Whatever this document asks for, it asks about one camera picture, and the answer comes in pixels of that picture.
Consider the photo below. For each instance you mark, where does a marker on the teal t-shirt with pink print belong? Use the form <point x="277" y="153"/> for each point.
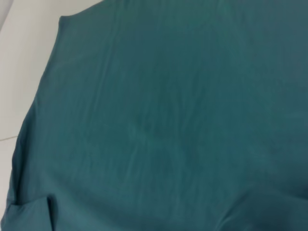
<point x="168" y="120"/>

